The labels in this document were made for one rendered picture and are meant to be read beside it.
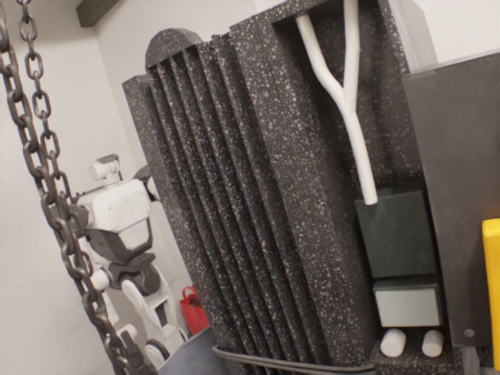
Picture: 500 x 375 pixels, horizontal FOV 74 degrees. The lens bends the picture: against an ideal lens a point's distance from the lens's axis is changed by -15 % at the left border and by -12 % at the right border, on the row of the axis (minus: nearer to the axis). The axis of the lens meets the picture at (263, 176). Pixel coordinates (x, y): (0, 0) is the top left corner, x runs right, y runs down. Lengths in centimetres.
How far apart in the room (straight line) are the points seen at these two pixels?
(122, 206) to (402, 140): 118
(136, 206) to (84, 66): 158
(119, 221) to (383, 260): 115
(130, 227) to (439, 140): 133
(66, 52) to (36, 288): 160
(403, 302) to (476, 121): 29
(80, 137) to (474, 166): 257
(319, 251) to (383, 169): 15
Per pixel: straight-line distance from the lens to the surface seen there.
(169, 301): 173
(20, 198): 255
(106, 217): 149
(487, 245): 35
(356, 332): 57
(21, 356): 265
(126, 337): 157
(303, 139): 47
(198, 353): 93
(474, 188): 36
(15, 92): 28
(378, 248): 53
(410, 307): 55
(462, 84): 34
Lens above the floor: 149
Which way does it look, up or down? 10 degrees down
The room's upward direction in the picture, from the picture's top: 18 degrees counter-clockwise
